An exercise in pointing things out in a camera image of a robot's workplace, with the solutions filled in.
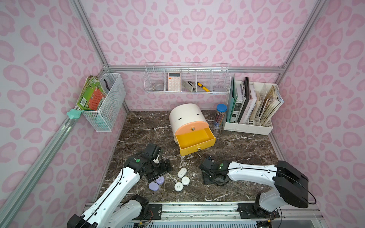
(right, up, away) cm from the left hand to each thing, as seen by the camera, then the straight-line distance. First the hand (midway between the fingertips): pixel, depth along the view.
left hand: (167, 169), depth 76 cm
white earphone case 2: (+6, -11, +4) cm, 13 cm away
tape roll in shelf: (-9, +48, +20) cm, 53 cm away
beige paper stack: (+66, +38, +14) cm, 77 cm away
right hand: (+22, -9, +7) cm, 24 cm away
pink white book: (+52, +34, +19) cm, 65 cm away
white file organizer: (+56, +22, +21) cm, 64 cm away
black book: (+49, +46, +15) cm, 68 cm away
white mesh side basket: (-33, +26, -3) cm, 42 cm away
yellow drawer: (+14, +13, +12) cm, 23 cm away
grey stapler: (+12, +51, +24) cm, 57 cm away
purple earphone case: (-5, -8, +6) cm, 11 cm away
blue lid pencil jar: (+33, +28, +22) cm, 49 cm away
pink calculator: (+2, +52, +19) cm, 55 cm away
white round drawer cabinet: (+9, +30, +13) cm, 34 cm away
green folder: (+38, +39, +10) cm, 55 cm away
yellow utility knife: (+18, +51, +22) cm, 59 cm away
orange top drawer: (+13, +23, +6) cm, 27 cm away
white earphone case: (+10, -9, +6) cm, 14 cm away
